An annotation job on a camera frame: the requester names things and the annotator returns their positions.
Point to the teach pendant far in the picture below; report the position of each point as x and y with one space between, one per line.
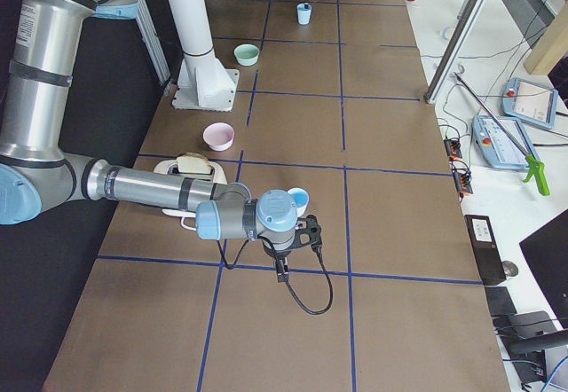
530 102

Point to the orange black connector block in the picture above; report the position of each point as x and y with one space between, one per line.
460 170

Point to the black box with label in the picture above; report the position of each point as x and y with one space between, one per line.
489 264

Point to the teach pendant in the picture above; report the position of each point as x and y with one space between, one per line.
497 150
530 102

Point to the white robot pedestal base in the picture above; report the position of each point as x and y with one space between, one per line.
203 83

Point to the black monitor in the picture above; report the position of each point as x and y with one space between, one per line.
545 252

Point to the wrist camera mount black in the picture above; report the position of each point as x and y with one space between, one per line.
307 233

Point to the cream toaster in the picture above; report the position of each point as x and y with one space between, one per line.
170 167

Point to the green bowl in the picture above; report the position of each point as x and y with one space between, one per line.
246 54

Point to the green handled reacher grabber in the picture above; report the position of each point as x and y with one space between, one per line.
535 167

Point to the pink bowl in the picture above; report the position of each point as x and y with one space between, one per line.
219 136

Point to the light blue cup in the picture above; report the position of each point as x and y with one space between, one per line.
303 13
301 198

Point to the teach pendant near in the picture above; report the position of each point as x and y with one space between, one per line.
497 150

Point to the aluminium frame post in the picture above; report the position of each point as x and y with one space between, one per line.
471 11

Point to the bread slice in toaster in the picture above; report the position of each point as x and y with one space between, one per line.
193 164

